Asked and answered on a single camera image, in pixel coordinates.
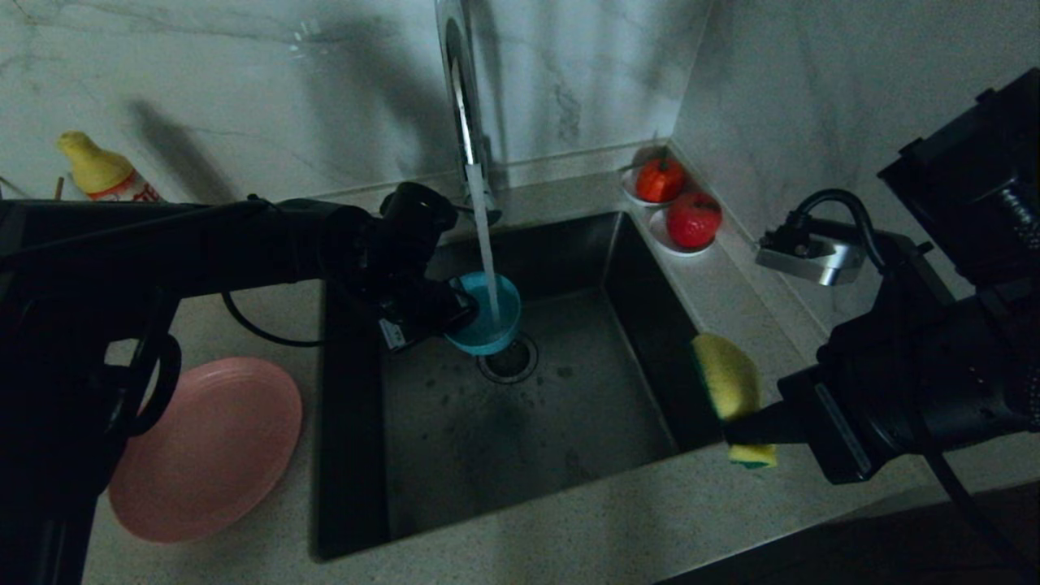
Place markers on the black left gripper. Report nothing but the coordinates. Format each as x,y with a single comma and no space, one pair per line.
398,268

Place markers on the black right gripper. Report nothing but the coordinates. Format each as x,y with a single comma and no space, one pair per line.
918,382

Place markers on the teal bowl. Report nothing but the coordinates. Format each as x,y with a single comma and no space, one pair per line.
479,341

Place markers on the yellow sponge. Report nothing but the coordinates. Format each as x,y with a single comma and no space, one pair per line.
731,378

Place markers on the chrome kitchen faucet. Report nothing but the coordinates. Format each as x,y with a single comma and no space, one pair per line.
467,97

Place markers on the yellow-capped orange dish soap bottle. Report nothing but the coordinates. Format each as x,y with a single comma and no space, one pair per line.
93,166

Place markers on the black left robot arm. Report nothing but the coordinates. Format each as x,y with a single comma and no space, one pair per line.
162,244

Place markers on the stainless steel sink basin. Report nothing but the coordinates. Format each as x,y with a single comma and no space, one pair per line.
569,439

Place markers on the running water stream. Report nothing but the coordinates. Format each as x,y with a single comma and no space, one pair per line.
485,244

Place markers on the round metal drain strainer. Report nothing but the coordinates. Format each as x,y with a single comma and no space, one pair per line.
512,367

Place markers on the red apple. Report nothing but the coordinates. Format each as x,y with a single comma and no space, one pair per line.
695,219

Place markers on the orange-red tomato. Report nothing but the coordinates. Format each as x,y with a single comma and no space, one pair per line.
660,180

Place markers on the pink plate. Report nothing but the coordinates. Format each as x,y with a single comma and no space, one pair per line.
211,455

